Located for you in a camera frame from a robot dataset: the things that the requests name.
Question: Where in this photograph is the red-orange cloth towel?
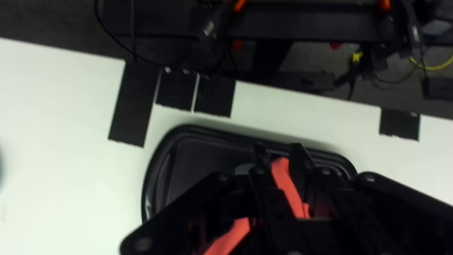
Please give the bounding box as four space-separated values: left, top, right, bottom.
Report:
204 158 311 255

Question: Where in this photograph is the black tape square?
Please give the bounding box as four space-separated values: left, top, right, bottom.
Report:
380 110 421 141

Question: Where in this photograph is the black tape strip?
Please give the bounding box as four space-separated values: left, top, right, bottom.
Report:
110 62 161 148

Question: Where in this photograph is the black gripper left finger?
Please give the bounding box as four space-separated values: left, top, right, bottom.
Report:
121 145 279 255

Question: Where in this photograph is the black plastic tray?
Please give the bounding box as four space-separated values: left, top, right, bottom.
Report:
141 127 357 227

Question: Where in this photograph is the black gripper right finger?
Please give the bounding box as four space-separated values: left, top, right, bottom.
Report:
291 145 453 255

